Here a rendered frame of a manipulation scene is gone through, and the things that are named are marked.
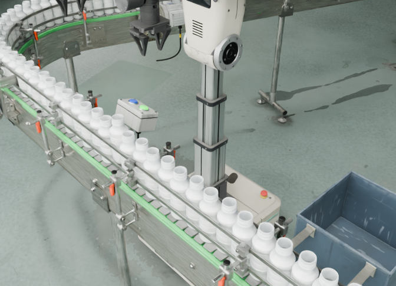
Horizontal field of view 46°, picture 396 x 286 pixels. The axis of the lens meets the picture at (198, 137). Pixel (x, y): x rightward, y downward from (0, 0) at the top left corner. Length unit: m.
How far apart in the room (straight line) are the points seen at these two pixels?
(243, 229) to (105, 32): 1.89
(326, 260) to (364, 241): 0.28
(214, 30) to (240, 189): 1.05
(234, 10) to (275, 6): 1.44
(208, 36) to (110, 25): 1.06
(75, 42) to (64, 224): 1.05
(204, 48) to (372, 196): 0.84
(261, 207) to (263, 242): 1.36
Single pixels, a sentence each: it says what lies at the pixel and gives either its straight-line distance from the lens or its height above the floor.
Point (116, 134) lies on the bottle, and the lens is 1.44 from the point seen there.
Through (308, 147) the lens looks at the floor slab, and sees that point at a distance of 3.39.
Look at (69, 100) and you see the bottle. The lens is 1.67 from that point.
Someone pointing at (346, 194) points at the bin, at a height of 0.84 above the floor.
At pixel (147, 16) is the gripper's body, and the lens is 1.36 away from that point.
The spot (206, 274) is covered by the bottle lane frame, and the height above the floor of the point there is 0.92.
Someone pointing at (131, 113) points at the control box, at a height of 1.10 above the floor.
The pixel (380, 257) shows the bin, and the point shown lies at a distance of 1.72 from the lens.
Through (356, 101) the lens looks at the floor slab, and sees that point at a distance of 4.05.
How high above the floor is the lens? 1.96
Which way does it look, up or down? 35 degrees down
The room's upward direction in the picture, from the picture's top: straight up
